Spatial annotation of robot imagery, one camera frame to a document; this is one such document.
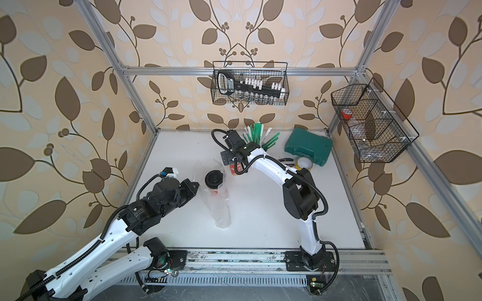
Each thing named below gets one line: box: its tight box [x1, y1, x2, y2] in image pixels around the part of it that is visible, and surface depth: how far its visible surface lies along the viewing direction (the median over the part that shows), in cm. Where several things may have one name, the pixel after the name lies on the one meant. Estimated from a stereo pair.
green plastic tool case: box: [284, 127, 334, 167], surface depth 109 cm
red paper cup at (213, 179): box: [204, 169, 223, 194], surface depth 80 cm
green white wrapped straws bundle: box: [242, 121, 281, 151], surface depth 98 cm
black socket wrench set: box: [217, 70, 286, 105], surface depth 86 cm
